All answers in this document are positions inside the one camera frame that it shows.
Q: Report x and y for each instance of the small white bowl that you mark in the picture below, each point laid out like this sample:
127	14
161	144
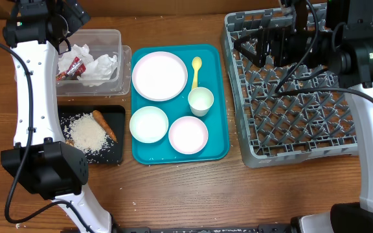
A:
149	124

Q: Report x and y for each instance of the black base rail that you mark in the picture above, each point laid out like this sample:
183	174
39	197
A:
263	228

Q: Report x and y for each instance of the brown food chunk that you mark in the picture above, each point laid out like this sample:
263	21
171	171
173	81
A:
69	142

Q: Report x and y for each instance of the yellow plastic spoon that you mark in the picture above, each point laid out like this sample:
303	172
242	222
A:
196	65

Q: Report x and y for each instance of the teal serving tray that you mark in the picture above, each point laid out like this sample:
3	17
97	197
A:
210	77

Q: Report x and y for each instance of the white bowl with rice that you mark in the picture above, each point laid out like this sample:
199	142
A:
188	135

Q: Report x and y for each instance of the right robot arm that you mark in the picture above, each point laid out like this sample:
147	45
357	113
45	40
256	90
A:
345	48

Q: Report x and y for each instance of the white napkin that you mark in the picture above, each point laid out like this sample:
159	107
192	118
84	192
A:
81	52
98	71

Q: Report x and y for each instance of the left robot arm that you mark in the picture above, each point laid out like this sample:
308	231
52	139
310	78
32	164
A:
41	161

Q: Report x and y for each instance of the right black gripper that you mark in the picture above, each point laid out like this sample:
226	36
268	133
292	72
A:
274	46

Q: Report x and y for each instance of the red snack wrapper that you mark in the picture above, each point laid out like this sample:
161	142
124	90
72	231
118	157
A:
75	69

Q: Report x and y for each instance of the clear plastic bin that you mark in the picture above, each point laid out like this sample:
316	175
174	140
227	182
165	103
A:
108	87

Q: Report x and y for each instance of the white paper cup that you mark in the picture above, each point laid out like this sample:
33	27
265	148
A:
200	100

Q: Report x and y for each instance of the orange sweet potato stick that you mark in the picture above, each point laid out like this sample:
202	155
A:
98	117

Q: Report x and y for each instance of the spilled white rice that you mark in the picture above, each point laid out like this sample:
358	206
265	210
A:
86	133

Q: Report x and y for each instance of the grey dishwasher rack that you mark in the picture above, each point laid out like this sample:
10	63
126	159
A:
285	117

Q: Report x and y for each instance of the large white plate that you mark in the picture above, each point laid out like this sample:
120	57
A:
159	76

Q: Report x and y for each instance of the black plastic tray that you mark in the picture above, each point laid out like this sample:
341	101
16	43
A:
115	116

